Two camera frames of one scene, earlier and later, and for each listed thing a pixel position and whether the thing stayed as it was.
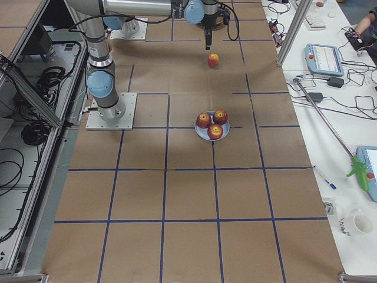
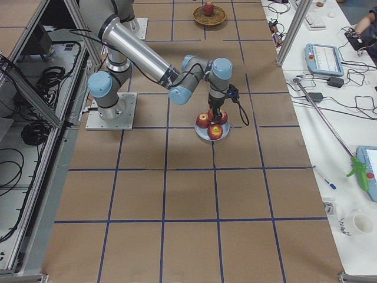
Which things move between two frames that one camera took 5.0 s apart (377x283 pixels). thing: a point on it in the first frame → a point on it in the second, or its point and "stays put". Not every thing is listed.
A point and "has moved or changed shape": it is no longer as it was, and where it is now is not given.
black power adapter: [336, 82] stays put
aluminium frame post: [293, 32] stays put
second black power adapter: [316, 97] stays put
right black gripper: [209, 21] → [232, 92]
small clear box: [329, 208] stays put
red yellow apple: [212, 60] has moved or changed shape
